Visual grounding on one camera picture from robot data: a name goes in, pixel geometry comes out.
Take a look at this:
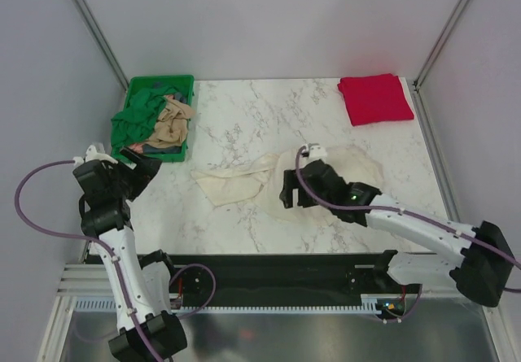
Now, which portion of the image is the cream t shirt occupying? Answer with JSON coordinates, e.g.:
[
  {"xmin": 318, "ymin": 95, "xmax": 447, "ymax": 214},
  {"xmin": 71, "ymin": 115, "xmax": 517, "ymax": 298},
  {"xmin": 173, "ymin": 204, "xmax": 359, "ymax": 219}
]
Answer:
[{"xmin": 191, "ymin": 146, "xmax": 384, "ymax": 226}]

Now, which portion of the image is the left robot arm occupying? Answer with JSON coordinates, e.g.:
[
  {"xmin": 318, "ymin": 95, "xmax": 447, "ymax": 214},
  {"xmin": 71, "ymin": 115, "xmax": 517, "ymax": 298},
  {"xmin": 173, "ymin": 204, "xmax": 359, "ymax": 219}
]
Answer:
[{"xmin": 73, "ymin": 145, "xmax": 187, "ymax": 361}]

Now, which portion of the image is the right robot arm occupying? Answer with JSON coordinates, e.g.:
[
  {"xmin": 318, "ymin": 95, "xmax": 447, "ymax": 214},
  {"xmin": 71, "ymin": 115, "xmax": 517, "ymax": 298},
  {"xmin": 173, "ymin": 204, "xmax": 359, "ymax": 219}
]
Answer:
[{"xmin": 279, "ymin": 160, "xmax": 518, "ymax": 307}]

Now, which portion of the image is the green t shirt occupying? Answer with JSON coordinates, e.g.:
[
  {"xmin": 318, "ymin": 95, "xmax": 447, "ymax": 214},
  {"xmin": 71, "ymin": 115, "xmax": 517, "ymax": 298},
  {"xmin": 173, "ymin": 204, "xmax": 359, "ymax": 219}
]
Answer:
[{"xmin": 111, "ymin": 86, "xmax": 172, "ymax": 150}]

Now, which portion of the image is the tan t shirt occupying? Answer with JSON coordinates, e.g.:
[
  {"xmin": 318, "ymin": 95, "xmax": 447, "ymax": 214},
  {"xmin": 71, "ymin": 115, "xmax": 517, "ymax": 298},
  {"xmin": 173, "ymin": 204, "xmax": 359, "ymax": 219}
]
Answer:
[{"xmin": 145, "ymin": 94, "xmax": 195, "ymax": 149}]

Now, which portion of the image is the red folded t shirt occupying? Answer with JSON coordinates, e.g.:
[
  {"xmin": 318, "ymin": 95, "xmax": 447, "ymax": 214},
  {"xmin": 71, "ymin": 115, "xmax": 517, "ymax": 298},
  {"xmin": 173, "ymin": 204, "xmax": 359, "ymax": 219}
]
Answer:
[{"xmin": 337, "ymin": 73, "xmax": 414, "ymax": 126}]

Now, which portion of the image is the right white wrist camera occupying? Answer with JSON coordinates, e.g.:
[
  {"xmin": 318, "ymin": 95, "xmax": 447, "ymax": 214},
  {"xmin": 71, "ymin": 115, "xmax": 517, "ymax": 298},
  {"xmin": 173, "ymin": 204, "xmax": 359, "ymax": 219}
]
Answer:
[{"xmin": 300, "ymin": 143, "xmax": 327, "ymax": 162}]

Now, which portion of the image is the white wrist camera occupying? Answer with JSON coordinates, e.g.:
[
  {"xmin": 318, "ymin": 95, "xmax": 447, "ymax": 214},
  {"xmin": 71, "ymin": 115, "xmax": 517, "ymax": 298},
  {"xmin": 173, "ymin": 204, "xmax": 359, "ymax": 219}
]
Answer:
[
  {"xmin": 72, "ymin": 142, "xmax": 118, "ymax": 167},
  {"xmin": 300, "ymin": 143, "xmax": 327, "ymax": 162}
]

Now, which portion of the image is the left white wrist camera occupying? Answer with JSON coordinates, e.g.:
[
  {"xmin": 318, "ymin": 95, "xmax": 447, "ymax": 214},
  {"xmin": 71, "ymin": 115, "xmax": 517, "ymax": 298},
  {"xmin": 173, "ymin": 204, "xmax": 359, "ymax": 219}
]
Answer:
[{"xmin": 72, "ymin": 142, "xmax": 118, "ymax": 167}]

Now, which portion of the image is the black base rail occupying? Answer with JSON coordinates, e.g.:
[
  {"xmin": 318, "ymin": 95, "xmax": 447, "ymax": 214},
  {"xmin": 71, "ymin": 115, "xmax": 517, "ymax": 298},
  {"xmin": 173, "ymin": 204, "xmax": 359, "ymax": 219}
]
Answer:
[{"xmin": 138, "ymin": 250, "xmax": 424, "ymax": 308}]

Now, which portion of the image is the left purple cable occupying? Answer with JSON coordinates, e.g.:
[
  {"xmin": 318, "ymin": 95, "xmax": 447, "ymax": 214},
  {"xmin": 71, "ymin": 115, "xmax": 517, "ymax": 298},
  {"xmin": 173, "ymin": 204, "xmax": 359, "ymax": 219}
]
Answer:
[{"xmin": 14, "ymin": 159, "xmax": 164, "ymax": 362}]

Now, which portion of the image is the white slotted cable duct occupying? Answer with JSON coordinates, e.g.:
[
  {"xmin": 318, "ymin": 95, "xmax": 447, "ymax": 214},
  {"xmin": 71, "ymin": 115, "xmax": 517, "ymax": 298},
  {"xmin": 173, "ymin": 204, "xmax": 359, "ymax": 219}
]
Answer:
[{"xmin": 75, "ymin": 294, "xmax": 386, "ymax": 314}]

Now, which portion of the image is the left aluminium frame post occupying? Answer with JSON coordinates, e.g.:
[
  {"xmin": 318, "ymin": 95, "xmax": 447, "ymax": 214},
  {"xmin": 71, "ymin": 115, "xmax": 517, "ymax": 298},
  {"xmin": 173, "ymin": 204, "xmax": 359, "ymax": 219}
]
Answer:
[{"xmin": 72, "ymin": 0, "xmax": 129, "ymax": 90}]

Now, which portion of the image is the aluminium frame post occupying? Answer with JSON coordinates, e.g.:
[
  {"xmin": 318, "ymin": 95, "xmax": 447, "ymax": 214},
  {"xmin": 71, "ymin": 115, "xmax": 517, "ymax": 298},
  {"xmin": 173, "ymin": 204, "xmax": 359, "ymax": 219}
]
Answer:
[
  {"xmin": 72, "ymin": 0, "xmax": 129, "ymax": 90},
  {"xmin": 411, "ymin": 0, "xmax": 472, "ymax": 93}
]

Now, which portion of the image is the right aluminium frame post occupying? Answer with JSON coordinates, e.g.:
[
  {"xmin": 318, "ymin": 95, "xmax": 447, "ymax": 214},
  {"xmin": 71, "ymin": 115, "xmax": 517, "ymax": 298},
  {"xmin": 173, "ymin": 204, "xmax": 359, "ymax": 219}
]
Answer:
[{"xmin": 411, "ymin": 0, "xmax": 472, "ymax": 93}]

